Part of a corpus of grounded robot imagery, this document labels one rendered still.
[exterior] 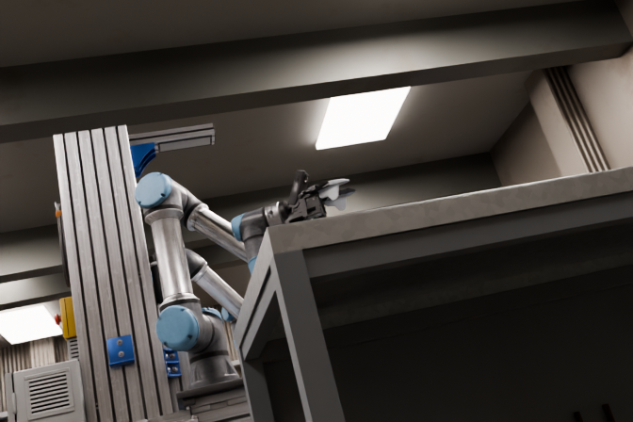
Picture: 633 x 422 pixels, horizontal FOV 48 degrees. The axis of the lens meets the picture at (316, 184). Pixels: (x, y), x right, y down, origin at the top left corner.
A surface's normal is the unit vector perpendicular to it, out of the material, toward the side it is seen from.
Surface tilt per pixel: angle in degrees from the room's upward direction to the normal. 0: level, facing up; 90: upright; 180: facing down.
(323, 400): 90
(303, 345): 90
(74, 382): 90
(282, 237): 90
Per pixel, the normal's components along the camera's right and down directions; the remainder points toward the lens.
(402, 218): 0.18, -0.43
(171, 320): -0.25, -0.18
